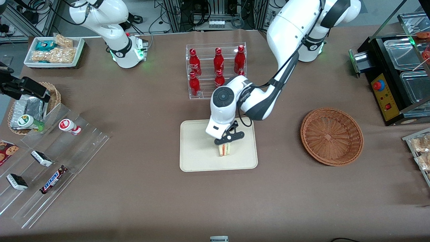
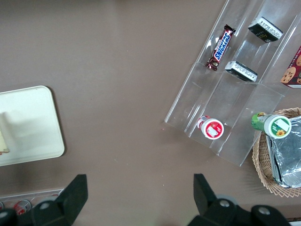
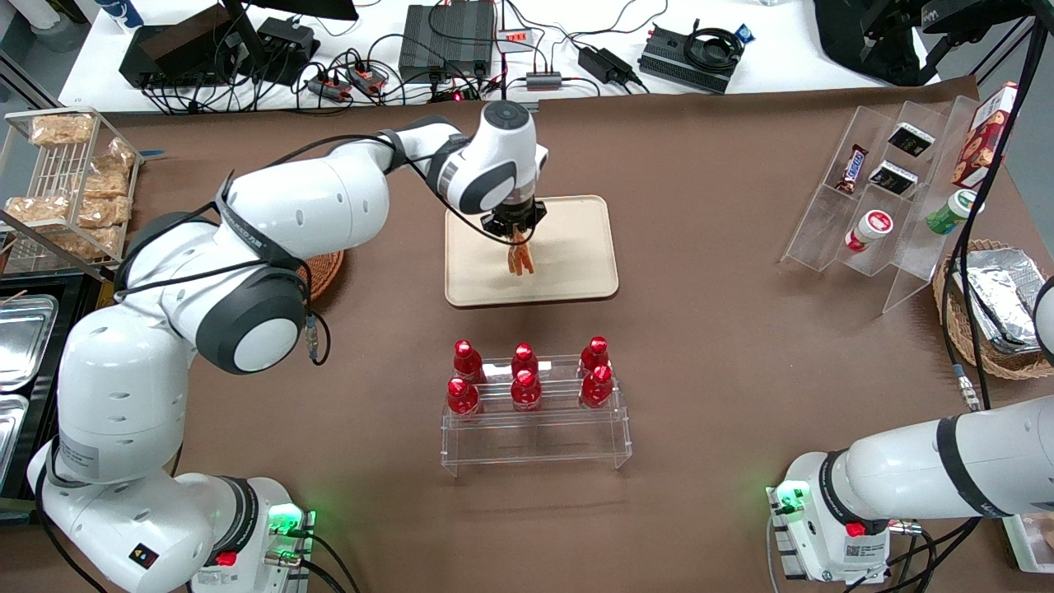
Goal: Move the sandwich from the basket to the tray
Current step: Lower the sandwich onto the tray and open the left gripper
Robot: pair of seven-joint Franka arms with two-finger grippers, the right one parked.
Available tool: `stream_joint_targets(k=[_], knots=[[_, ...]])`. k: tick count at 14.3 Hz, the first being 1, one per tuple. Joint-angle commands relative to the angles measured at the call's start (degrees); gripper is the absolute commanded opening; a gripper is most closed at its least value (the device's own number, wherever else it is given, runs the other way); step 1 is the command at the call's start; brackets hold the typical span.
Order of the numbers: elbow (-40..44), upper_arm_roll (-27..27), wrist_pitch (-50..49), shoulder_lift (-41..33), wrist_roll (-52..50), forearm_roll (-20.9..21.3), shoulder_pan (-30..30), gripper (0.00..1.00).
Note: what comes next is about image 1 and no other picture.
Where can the clear acrylic stepped display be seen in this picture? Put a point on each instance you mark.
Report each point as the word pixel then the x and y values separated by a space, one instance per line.
pixel 77 148

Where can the wrapped bread pack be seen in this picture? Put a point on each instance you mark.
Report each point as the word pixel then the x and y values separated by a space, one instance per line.
pixel 421 144
pixel 424 162

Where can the large rice cracker bag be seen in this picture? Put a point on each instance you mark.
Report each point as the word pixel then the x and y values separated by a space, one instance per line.
pixel 55 55

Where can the steel food pan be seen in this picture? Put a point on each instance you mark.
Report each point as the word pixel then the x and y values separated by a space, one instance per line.
pixel 403 53
pixel 418 87

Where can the snickers chocolate bar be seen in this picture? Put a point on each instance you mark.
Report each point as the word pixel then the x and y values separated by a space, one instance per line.
pixel 53 179

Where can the red cookie box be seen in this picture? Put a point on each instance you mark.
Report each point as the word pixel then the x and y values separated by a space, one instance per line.
pixel 7 151

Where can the clear acrylic bottle rack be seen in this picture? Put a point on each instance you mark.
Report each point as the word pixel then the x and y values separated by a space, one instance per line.
pixel 206 92

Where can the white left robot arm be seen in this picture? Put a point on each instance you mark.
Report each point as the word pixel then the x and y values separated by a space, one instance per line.
pixel 289 30

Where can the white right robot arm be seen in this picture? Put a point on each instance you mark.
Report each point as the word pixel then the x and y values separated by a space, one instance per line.
pixel 117 40

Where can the red emergency button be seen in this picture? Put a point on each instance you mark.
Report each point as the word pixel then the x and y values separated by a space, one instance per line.
pixel 378 85

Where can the green yogurt bottle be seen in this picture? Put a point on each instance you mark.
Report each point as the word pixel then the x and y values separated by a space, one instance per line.
pixel 27 121

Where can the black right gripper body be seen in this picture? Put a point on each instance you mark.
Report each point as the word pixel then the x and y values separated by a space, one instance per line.
pixel 9 85

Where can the white snack tray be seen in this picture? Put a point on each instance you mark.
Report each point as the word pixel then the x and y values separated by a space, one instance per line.
pixel 79 50

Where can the white power strip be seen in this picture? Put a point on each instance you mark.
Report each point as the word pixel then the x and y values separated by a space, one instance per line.
pixel 216 24

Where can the small rice cracker bag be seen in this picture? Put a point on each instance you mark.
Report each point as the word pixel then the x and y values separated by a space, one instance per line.
pixel 63 41

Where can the triangular sandwich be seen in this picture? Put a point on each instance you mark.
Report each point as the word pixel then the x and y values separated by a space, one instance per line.
pixel 224 150

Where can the white labelled object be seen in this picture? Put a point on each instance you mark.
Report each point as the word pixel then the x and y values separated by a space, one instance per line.
pixel 219 239

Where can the teal snack packet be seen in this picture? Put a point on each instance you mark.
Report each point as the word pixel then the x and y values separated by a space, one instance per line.
pixel 45 45

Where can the black food warmer machine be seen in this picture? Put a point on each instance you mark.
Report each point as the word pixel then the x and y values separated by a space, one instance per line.
pixel 373 57

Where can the small tan wicker basket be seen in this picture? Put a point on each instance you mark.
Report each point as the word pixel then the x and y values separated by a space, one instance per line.
pixel 55 95

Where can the aluminium equipment rack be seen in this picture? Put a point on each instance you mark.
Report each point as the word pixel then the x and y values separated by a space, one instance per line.
pixel 174 16

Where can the aluminium frame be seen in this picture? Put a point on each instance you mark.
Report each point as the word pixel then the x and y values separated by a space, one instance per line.
pixel 52 15

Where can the large brown wicker basket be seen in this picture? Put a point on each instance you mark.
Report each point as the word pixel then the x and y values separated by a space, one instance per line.
pixel 331 136

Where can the red white yogurt bottle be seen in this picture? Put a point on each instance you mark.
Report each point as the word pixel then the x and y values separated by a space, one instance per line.
pixel 69 126

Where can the grey bread tray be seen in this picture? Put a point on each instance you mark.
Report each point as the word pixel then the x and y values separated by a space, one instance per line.
pixel 408 141

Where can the silver foil packet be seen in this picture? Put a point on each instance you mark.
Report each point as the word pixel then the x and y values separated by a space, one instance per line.
pixel 28 106

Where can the black white snack box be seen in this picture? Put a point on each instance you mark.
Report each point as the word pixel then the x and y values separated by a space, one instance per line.
pixel 17 182
pixel 42 158

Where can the beige plastic tray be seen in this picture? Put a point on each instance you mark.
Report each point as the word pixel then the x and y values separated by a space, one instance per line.
pixel 198 151

